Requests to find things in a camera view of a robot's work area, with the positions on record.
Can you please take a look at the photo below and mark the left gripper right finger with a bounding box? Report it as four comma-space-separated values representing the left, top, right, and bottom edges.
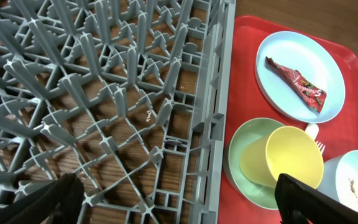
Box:
275, 174, 358, 224

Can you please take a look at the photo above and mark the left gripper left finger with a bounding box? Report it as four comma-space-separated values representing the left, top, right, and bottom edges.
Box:
0, 173, 85, 224

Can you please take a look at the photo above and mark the green plastic saucer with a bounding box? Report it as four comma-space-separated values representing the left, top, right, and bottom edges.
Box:
223, 118, 283, 210

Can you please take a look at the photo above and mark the yellow plastic cup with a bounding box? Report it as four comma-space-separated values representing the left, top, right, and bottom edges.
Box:
239, 126, 324, 189

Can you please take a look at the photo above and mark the light blue plastic bowl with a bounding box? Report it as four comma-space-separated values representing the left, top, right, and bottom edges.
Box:
318, 150, 358, 212

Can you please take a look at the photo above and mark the red snack wrapper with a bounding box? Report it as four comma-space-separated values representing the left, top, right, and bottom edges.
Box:
265, 57, 327, 114

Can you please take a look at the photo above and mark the grey plastic dishwasher rack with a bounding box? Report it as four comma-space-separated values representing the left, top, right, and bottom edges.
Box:
0, 0, 236, 223

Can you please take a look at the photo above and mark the white plastic fork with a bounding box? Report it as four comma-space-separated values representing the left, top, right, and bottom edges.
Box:
316, 141, 326, 154

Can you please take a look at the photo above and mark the white plastic spoon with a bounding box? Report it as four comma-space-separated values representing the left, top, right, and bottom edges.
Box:
305, 123, 319, 141

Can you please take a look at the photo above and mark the red plastic serving tray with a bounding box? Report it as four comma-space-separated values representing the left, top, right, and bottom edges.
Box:
218, 16, 358, 223

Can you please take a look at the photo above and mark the light blue round plate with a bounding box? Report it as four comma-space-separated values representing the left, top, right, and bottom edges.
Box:
255, 31, 346, 123

